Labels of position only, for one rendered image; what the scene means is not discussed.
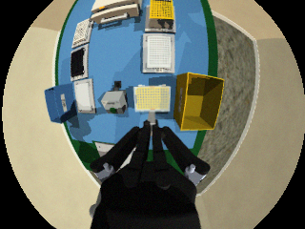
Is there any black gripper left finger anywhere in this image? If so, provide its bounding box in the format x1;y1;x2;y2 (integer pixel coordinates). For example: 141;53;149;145
90;112;152;189

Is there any yellow open-top bin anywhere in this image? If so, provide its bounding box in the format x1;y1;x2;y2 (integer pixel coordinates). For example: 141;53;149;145
173;73;224;131

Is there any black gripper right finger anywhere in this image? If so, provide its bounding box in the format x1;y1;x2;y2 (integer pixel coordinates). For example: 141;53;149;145
152;112;211;191

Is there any blue open-top bin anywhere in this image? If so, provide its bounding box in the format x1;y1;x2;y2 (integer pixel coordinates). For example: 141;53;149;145
44;83;77;124

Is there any blue bench mat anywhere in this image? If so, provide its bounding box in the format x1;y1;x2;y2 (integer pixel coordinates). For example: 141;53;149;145
58;0;209;149

